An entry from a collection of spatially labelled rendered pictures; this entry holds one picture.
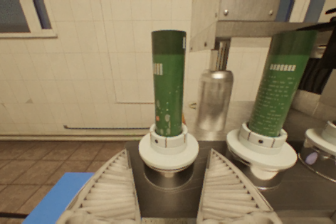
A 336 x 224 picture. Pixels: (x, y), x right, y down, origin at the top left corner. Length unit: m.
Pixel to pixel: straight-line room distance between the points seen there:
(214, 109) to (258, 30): 0.14
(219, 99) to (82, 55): 1.75
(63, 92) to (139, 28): 1.24
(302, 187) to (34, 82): 2.37
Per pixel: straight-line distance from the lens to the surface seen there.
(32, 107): 2.51
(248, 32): 0.25
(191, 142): 0.17
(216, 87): 0.27
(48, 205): 0.84
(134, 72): 1.67
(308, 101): 0.54
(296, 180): 0.24
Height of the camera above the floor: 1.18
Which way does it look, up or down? 23 degrees down
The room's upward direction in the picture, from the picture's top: straight up
